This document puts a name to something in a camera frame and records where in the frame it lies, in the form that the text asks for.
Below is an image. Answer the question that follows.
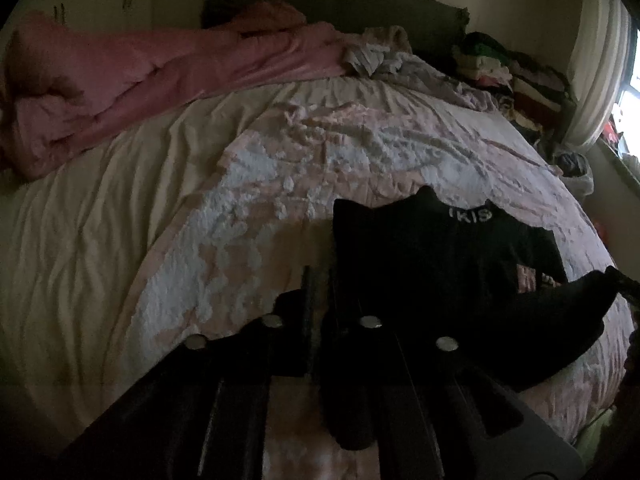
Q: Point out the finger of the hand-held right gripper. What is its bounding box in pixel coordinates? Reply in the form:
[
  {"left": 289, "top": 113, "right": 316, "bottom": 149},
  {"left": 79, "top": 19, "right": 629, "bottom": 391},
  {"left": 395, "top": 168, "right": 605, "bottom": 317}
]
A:
[{"left": 605, "top": 265, "right": 640, "bottom": 311}]

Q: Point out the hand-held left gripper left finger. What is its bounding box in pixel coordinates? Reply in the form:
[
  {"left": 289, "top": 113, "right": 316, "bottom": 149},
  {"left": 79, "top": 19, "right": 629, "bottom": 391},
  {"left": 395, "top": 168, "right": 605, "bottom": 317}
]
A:
[{"left": 65, "top": 265, "right": 318, "bottom": 480}]

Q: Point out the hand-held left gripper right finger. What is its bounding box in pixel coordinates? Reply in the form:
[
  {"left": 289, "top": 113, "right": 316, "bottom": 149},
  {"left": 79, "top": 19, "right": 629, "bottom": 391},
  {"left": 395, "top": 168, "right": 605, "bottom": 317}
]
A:
[{"left": 322, "top": 267, "right": 588, "bottom": 480}]

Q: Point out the black long-sleeve shirt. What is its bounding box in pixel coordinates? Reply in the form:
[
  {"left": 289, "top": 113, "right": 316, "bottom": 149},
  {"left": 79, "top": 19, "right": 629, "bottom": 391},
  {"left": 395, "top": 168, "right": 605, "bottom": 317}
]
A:
[{"left": 320, "top": 185, "right": 621, "bottom": 453}]

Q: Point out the plastic bag with clothes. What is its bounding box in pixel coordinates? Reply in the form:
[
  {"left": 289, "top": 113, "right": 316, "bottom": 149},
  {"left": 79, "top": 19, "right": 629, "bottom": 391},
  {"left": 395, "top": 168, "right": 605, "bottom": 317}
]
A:
[{"left": 552, "top": 152, "right": 596, "bottom": 203}]

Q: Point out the pile of folded clothes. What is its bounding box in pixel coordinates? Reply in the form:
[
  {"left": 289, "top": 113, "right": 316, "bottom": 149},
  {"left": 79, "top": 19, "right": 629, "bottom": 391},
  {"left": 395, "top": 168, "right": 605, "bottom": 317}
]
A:
[{"left": 452, "top": 32, "right": 576, "bottom": 146}]

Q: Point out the window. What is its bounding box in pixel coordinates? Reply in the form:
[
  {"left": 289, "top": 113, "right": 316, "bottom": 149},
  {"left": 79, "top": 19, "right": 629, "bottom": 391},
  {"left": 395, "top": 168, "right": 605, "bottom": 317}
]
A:
[{"left": 600, "top": 30, "right": 640, "bottom": 186}]

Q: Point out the bed with pale quilt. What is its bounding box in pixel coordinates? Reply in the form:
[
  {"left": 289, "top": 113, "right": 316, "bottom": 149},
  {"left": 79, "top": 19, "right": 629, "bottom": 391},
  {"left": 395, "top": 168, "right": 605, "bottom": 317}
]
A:
[{"left": 0, "top": 75, "right": 631, "bottom": 480}]

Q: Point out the white curtain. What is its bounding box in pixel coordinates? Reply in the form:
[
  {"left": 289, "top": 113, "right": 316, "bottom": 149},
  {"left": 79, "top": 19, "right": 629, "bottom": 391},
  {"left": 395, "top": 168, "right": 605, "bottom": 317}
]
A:
[{"left": 565, "top": 0, "right": 636, "bottom": 151}]

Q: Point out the crumpled lilac cloth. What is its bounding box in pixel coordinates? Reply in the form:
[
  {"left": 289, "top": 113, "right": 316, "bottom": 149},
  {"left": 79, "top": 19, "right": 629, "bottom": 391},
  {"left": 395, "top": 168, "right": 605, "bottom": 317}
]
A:
[{"left": 342, "top": 25, "right": 506, "bottom": 111}]

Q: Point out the pink duvet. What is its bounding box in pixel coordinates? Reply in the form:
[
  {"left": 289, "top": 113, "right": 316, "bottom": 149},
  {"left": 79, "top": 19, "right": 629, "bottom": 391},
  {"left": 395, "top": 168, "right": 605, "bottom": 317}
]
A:
[{"left": 0, "top": 0, "right": 361, "bottom": 181}]

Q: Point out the dark headboard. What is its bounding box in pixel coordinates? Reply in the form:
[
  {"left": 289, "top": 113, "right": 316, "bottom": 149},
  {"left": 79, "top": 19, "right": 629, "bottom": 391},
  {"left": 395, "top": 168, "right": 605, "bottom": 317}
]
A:
[{"left": 202, "top": 0, "right": 471, "bottom": 61}]

